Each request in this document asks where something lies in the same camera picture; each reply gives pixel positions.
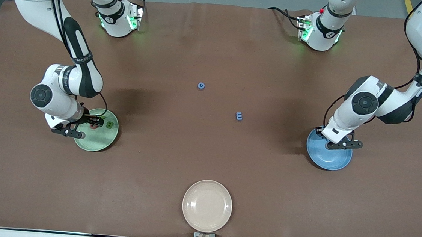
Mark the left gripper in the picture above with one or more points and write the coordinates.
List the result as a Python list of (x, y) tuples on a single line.
[(318, 132)]

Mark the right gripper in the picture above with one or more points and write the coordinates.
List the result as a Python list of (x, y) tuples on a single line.
[(89, 119)]

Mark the green letter B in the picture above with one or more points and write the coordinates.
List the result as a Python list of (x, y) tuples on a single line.
[(109, 125)]

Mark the blue letter m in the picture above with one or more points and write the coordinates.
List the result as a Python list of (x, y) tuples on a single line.
[(239, 116)]

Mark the blue letter C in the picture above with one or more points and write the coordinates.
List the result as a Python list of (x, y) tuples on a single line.
[(201, 85)]

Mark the green plate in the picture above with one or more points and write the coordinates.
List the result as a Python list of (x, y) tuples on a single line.
[(96, 141)]

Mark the blue plate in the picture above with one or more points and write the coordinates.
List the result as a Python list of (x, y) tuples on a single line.
[(328, 159)]

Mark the grey base connector box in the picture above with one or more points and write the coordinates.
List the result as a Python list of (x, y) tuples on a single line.
[(138, 15), (303, 25)]

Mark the brown table mat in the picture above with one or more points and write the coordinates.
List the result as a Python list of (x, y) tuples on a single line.
[(207, 159)]

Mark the beige plate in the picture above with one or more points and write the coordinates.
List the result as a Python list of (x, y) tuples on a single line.
[(207, 205)]

